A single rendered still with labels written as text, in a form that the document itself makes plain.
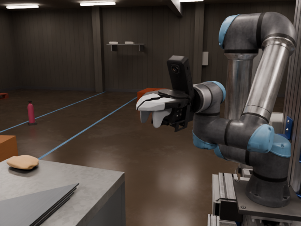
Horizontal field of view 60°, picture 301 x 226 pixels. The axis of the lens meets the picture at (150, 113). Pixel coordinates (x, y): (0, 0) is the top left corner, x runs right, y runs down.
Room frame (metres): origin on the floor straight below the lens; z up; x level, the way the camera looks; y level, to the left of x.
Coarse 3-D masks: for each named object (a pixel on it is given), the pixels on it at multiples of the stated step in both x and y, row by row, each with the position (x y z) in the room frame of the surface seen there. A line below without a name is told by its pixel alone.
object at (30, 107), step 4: (28, 104) 5.54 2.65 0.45; (32, 104) 5.58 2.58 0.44; (28, 108) 5.51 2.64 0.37; (32, 108) 5.54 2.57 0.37; (28, 112) 5.52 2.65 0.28; (32, 112) 5.54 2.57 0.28; (28, 116) 5.54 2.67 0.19; (32, 116) 5.53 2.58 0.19; (32, 120) 5.52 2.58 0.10; (28, 124) 5.53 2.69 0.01; (32, 124) 5.50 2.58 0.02; (36, 124) 5.54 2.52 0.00
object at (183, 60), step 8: (176, 56) 0.59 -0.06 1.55; (184, 56) 0.59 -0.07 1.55; (168, 64) 0.60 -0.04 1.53; (176, 64) 0.58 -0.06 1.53; (184, 64) 0.57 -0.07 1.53; (176, 72) 0.59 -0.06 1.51; (184, 72) 0.58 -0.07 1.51; (176, 80) 0.61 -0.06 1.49; (184, 80) 0.59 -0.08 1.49; (176, 88) 0.62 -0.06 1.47; (184, 88) 0.60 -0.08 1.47; (192, 88) 0.61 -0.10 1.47; (192, 96) 0.62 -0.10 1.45
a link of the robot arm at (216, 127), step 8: (200, 120) 0.71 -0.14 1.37; (208, 120) 0.71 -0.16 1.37; (216, 120) 0.71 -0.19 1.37; (224, 120) 0.70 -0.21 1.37; (200, 128) 0.71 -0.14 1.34; (208, 128) 0.70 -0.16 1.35; (216, 128) 0.69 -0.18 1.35; (224, 128) 0.68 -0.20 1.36; (200, 136) 0.71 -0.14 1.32; (208, 136) 0.70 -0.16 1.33; (216, 136) 0.68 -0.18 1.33; (200, 144) 0.71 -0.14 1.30; (208, 144) 0.71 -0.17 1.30; (216, 144) 0.72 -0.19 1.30; (224, 144) 0.68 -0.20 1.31
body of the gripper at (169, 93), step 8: (160, 96) 0.58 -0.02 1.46; (168, 96) 0.57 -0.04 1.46; (176, 96) 0.56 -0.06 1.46; (184, 96) 0.57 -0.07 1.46; (200, 96) 0.64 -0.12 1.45; (184, 104) 0.57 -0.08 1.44; (192, 104) 0.65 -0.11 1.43; (200, 104) 0.64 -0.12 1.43; (176, 112) 0.57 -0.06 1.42; (184, 112) 0.59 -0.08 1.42; (192, 112) 0.65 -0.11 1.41; (152, 120) 0.60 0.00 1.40; (168, 120) 0.57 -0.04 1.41; (176, 120) 0.58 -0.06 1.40; (184, 120) 0.59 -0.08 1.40; (192, 120) 0.66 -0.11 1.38; (176, 128) 0.56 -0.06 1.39; (184, 128) 0.59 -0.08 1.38
